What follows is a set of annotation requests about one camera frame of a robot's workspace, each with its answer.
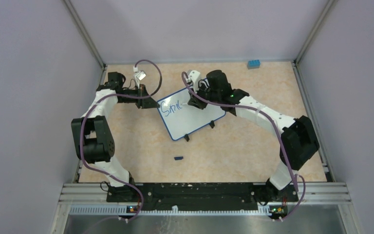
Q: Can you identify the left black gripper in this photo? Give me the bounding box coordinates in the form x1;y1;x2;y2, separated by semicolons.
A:
119;84;160;109

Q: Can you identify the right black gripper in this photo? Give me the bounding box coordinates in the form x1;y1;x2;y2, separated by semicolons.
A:
188;81;221;110

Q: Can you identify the blue framed whiteboard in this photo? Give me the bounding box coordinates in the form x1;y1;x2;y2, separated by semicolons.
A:
157;88;226;141

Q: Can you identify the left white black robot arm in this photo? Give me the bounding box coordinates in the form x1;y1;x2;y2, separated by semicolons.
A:
71;70;159;202

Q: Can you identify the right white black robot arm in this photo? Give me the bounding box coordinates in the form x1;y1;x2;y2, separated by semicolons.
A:
181;70;320;201

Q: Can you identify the blue toy brick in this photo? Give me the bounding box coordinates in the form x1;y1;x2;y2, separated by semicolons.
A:
247;59;261;70

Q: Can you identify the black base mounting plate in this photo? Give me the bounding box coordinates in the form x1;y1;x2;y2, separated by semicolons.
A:
106;182;299;211

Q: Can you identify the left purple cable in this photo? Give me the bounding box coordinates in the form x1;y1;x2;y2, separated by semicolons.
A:
79;59;163;223

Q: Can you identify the purple cable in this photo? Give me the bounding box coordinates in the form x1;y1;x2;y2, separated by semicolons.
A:
181;71;306;221
79;59;163;223

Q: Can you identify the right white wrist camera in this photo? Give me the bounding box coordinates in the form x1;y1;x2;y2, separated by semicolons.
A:
187;70;202;92

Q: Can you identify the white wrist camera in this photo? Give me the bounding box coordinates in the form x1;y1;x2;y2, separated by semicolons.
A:
133;66;147;87
187;70;202;92

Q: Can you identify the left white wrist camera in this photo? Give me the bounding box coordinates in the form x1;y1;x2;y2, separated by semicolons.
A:
133;66;147;87

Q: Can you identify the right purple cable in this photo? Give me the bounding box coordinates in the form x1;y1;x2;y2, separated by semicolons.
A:
181;71;306;221

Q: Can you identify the white slotted cable duct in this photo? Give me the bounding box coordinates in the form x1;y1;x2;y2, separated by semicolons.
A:
69;205;271;216

